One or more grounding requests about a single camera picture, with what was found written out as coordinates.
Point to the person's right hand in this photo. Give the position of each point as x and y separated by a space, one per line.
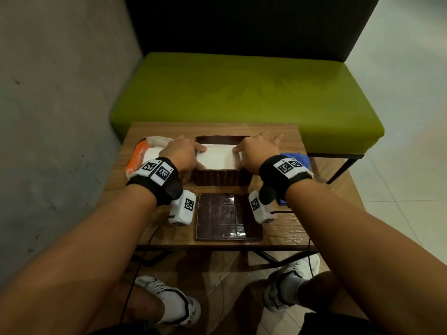
256 152

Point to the blue cloth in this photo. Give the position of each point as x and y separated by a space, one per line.
300 159

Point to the person's left white shoe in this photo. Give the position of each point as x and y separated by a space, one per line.
176 303

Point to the person's left hand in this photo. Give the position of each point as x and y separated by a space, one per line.
178 153

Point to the person's left leg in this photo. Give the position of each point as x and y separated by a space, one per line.
136 305

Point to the person's left thumb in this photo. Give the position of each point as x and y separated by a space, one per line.
200 166

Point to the person's left forearm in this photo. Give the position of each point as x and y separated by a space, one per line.
73 261

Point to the person's right forearm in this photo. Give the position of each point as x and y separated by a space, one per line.
366 247

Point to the person's leg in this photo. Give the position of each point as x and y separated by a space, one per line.
136 305
321 293

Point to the wooden table with black frame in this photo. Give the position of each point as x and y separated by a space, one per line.
167 237

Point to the black metal bench leg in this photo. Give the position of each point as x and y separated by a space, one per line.
344 169

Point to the person's white shoe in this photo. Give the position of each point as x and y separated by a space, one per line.
288 286
176 303

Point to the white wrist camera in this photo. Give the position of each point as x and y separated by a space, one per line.
261 209
182 209

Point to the person's dark shorts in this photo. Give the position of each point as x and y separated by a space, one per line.
335 326

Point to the brown wicker basket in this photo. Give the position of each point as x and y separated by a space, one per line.
223 177

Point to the dark bench backrest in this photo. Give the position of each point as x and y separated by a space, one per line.
244 24

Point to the person's right little finger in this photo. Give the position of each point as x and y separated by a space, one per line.
277 140

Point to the white paper napkin stack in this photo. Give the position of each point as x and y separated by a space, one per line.
219 156

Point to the dark brown tiled lid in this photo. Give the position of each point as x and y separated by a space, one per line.
227 216

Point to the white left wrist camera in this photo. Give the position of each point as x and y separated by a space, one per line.
182 209

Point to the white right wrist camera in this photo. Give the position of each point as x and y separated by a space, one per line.
261 209

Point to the orange white plastic packet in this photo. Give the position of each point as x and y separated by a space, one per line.
138 158

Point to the person's right white shoe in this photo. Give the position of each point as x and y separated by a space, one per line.
288 286

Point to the green bench seat cushion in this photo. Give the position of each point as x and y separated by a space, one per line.
244 94

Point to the person's right leg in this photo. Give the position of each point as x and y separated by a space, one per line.
321 293

